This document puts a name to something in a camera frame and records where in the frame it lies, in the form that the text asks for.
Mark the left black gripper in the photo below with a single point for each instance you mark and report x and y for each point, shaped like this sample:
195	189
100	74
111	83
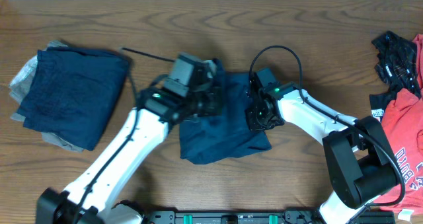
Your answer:
214	108

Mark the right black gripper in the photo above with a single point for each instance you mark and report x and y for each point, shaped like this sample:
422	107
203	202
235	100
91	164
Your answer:
253	123

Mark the dark blue denim shorts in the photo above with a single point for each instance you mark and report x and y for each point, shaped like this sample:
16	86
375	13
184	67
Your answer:
213	138

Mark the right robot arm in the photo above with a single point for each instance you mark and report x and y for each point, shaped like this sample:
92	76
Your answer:
360	161

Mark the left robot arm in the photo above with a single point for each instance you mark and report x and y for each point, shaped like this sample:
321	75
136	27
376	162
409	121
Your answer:
193	89

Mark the folded navy shorts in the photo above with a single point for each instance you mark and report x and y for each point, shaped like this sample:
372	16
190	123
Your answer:
73	93

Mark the red printed t-shirt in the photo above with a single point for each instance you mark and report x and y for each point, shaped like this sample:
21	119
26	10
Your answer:
402	124

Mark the black patterned garment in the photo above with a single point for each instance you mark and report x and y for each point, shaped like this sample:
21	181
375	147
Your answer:
396	68

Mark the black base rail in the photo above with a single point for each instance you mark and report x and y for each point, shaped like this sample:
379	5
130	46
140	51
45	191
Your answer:
228	217

